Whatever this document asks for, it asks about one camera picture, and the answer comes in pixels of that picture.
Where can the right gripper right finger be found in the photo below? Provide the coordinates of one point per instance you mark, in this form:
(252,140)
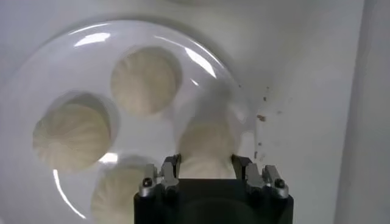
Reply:
(246,173)

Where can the white steamed baozi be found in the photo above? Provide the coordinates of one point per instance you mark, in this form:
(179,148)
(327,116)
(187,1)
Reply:
(207,146)
(115,194)
(143,80)
(71,135)

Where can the white round plate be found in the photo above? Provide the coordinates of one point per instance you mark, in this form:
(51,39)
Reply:
(91,76)

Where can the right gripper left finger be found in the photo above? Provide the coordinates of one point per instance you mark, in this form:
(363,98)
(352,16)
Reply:
(169,170)

